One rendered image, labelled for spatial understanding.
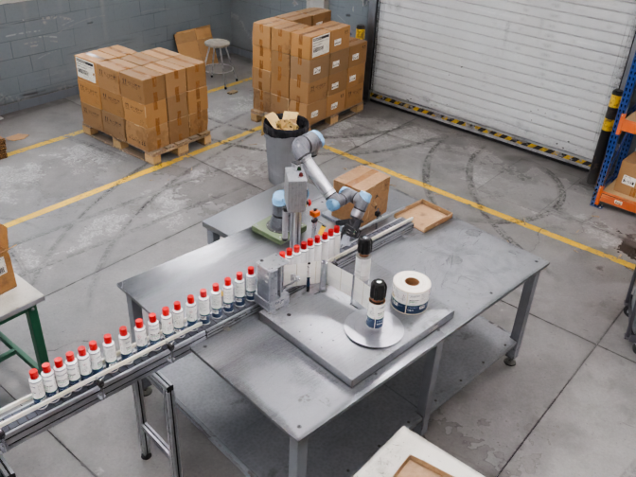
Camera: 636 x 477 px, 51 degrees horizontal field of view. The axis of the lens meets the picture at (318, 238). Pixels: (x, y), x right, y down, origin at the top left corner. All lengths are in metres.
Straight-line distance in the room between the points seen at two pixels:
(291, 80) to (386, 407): 4.49
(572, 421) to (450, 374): 0.80
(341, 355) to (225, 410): 0.93
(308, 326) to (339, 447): 0.72
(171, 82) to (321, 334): 4.15
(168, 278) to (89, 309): 1.35
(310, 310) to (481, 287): 1.04
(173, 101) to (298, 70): 1.41
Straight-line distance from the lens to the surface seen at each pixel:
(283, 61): 7.59
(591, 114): 7.56
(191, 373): 4.16
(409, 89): 8.49
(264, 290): 3.46
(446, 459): 3.03
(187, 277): 3.88
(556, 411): 4.57
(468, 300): 3.84
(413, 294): 3.50
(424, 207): 4.67
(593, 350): 5.13
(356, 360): 3.26
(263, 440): 3.78
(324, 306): 3.57
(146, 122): 6.90
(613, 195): 6.93
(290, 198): 3.52
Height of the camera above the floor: 3.07
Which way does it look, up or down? 32 degrees down
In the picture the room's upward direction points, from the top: 3 degrees clockwise
